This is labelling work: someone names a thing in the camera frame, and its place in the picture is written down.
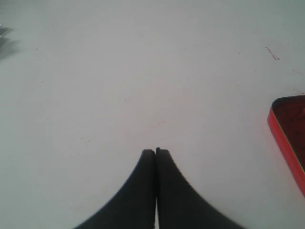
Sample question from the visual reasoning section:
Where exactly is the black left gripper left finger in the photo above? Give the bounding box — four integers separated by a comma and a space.
76, 149, 155, 229

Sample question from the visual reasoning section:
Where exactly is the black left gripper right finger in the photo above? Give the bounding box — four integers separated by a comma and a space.
156, 148, 242, 229

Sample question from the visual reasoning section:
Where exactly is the red ink paste tin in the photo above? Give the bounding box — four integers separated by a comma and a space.
267, 95, 305, 194

